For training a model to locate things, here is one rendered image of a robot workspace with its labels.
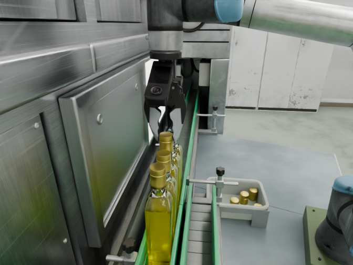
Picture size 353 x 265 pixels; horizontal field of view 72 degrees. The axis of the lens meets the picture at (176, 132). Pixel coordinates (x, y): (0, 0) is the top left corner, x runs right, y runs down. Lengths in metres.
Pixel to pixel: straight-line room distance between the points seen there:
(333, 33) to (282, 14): 0.11
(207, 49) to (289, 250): 1.09
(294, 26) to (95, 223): 0.59
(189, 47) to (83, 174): 1.16
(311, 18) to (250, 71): 3.78
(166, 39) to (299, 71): 4.13
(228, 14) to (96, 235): 0.51
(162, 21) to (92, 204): 0.39
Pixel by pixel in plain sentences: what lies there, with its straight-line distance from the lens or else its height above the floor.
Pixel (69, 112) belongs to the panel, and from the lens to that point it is 0.44.
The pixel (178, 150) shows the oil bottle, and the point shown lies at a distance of 0.72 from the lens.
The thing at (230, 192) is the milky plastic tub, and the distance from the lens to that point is 1.08.
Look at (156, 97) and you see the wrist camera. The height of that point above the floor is 1.30.
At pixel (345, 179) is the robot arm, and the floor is 1.04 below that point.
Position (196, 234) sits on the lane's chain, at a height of 0.88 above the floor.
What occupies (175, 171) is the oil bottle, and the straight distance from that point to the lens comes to 0.63.
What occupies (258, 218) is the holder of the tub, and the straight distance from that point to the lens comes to 0.97.
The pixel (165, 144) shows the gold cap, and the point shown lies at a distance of 0.59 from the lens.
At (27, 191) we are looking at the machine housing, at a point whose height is 1.21.
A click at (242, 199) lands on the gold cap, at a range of 1.02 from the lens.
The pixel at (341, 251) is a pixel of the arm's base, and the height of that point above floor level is 0.85.
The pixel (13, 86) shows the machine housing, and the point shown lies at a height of 1.36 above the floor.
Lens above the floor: 1.43
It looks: 24 degrees down
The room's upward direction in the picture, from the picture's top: straight up
